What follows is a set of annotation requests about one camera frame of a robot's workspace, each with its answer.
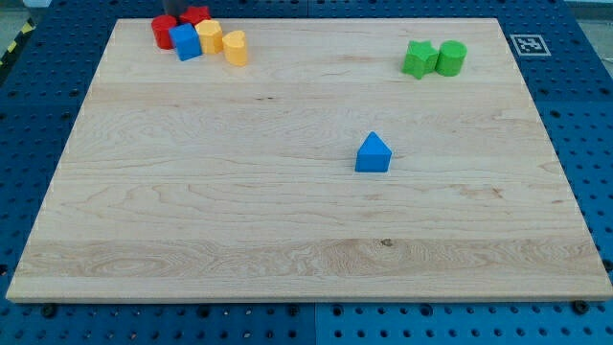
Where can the wooden board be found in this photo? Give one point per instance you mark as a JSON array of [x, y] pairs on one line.
[[202, 182]]

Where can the yellow hexagon block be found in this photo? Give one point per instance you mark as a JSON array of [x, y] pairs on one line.
[[210, 36]]

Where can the red star block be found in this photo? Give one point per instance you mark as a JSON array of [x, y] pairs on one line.
[[194, 15]]

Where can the green star block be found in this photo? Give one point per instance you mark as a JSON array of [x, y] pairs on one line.
[[420, 59]]

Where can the grey robot pusher tool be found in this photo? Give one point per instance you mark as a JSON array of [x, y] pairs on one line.
[[174, 7]]

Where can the green cylinder block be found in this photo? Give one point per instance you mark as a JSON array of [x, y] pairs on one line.
[[451, 58]]

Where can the blue cube block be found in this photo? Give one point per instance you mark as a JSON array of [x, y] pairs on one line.
[[185, 41]]

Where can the blue triangle block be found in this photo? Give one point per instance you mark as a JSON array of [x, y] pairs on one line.
[[374, 156]]

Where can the yellow heart block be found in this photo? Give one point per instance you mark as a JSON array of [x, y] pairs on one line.
[[235, 48]]

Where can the red cylinder block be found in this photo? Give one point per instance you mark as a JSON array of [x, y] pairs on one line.
[[161, 26]]

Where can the white fiducial marker tag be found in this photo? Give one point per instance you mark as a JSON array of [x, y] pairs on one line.
[[530, 45]]

